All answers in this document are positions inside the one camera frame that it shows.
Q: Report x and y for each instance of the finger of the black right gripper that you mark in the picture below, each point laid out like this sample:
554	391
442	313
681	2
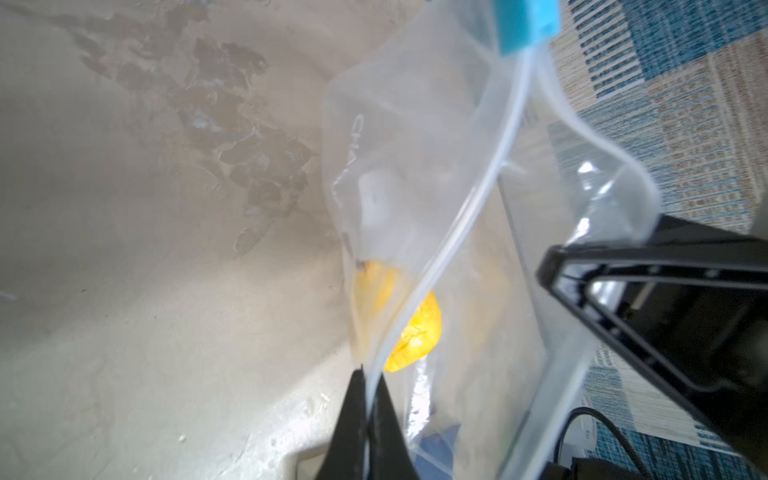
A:
687	309

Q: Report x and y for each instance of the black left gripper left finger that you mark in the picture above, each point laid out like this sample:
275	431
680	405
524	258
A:
346	458

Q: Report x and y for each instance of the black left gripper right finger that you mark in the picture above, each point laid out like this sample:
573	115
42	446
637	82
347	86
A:
388	454

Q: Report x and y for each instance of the yellow lemon toy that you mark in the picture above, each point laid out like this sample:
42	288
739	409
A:
374	282

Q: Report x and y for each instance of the clear zip top bag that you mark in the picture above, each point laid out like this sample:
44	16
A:
452	154

